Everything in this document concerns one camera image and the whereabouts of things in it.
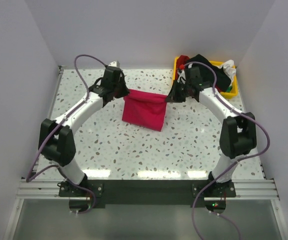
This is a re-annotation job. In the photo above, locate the pink t-shirt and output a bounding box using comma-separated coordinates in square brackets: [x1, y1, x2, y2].
[122, 89, 167, 132]

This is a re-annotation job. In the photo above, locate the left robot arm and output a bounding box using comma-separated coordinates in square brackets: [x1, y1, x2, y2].
[38, 66, 130, 196]

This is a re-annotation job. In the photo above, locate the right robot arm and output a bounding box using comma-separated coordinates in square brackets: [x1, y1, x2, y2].
[165, 65, 257, 197]

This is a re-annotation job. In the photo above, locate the dark red t-shirt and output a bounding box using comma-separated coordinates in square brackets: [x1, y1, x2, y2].
[173, 55, 190, 79]

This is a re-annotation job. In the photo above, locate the black t-shirt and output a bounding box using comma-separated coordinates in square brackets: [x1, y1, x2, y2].
[185, 54, 231, 92]

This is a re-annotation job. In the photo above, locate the green t-shirt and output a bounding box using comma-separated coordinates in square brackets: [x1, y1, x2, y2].
[226, 85, 233, 93]

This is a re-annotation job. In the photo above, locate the yellow plastic bin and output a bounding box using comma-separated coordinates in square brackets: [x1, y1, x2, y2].
[172, 60, 239, 99]

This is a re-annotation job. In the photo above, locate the white t-shirt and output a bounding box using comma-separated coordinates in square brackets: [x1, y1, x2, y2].
[218, 59, 237, 86]

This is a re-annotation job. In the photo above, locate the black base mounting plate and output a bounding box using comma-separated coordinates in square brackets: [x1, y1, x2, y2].
[57, 179, 237, 212]

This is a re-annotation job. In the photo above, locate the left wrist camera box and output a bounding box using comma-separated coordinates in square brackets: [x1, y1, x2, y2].
[108, 60, 120, 68]

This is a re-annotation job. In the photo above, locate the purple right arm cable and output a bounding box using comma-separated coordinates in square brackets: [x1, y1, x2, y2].
[180, 62, 272, 240]

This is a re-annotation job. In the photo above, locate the aluminium front rail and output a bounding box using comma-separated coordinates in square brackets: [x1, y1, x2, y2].
[16, 179, 280, 200]

